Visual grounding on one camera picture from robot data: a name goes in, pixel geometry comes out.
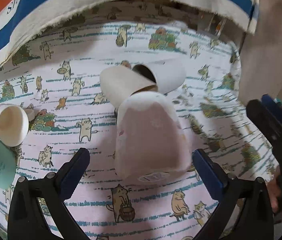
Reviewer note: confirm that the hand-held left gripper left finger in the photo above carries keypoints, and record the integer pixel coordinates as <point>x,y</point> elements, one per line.
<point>74,172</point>

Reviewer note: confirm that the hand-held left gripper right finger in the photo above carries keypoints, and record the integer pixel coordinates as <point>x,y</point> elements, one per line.
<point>209,177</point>

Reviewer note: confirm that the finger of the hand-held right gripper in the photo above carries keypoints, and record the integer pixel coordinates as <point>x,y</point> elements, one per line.
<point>264,120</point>

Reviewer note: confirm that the pink cup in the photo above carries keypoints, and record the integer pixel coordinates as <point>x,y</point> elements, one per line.
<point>148,140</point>

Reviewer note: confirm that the small white cup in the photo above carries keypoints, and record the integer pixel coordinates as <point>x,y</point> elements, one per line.
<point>11,125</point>

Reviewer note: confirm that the white paper cup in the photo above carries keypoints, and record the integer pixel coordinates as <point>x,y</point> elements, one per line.
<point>167,76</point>
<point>121,85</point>

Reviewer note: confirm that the person's right hand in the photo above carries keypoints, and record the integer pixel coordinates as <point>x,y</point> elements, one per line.
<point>273,192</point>

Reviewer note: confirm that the cat printed cloth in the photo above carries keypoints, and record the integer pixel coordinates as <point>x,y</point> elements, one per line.
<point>156,210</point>

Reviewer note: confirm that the wooden board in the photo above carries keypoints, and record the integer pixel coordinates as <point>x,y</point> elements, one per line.
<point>265,55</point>

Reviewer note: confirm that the striped canvas cloth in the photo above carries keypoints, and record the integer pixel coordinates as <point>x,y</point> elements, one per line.
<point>56,7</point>

